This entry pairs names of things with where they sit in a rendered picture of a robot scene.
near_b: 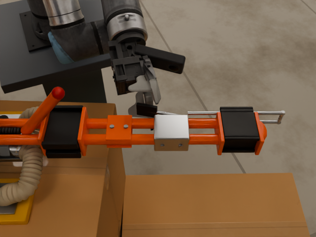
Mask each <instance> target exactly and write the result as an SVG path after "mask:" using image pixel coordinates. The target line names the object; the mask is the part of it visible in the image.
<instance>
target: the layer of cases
mask: <svg viewBox="0 0 316 237"><path fill-rule="evenodd" d="M120 237H310V234H309V230H308V227H307V223H306V220H305V216H304V212H303V209H302V206H301V202H300V198H299V194H298V191H297V188H296V184H295V181H294V177H293V174H292V173H255V174H161V175H126V182H125V191H124V201H123V210H122V220H121V229H120Z"/></svg>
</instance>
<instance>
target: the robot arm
mask: <svg viewBox="0 0 316 237"><path fill-rule="evenodd" d="M27 2H28V4H29V7H30V9H31V12H32V29H33V31H34V33H35V35H36V36H38V37H39V38H41V39H43V40H49V41H50V43H51V45H52V48H53V50H54V52H55V55H56V57H57V59H58V60H59V62H60V63H62V64H68V63H75V62H77V61H80V60H84V59H88V58H91V57H94V56H98V55H102V54H103V55H104V54H107V53H109V54H110V58H111V68H112V70H113V76H112V77H113V79H114V82H115V85H116V90H117V94H118V95H124V94H127V93H131V92H137V93H136V95H135V98H136V103H135V104H134V105H133V106H131V107H130V108H129V109H128V114H129V115H132V117H139V118H153V117H147V116H142V115H137V111H136V104H137V103H144V104H150V105H153V100H154V102H155V104H158V103H159V101H160V99H161V94H160V90H159V87H158V82H157V79H156V75H155V72H154V69H153V67H154V68H158V69H162V70H165V71H170V72H174V73H177V74H182V72H183V68H184V64H185V59H186V58H185V56H183V55H179V54H175V53H171V52H167V51H164V50H160V49H156V48H152V47H148V46H145V45H146V41H147V39H148V33H147V29H146V25H145V22H144V18H143V14H142V10H141V6H140V2H139V0H101V3H102V8H103V16H104V19H102V20H98V21H93V22H89V23H86V22H85V19H84V16H83V15H82V12H81V9H80V5H79V1H78V0H27ZM143 95H144V96H143ZM143 97H144V98H143ZM144 99H145V102H144Z"/></svg>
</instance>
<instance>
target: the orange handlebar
mask: <svg viewBox="0 0 316 237"><path fill-rule="evenodd" d="M27 121H28V118H0V127H2V128H3V127H5V128H6V127H7V128H9V127H10V128H12V127H13V128H15V127H16V128H18V127H19V128H22V127H23V126H24V124H25V123H26V122H27ZM188 121H189V128H216V126H217V121H216V118H188ZM260 124H261V129H262V133H263V138H264V140H265V139H266V137H267V129H266V127H265V125H264V124H263V123H262V122H261V121H260ZM86 126H87V129H106V134H85V135H84V144H85V145H107V148H131V147H132V145H154V144H155V143H154V134H132V132H133V129H154V118H132V115H108V118H87V122H86ZM38 135H39V134H0V145H39V142H38V140H37V139H38ZM188 144H189V145H197V144H219V135H218V134H190V141H189V143H188Z"/></svg>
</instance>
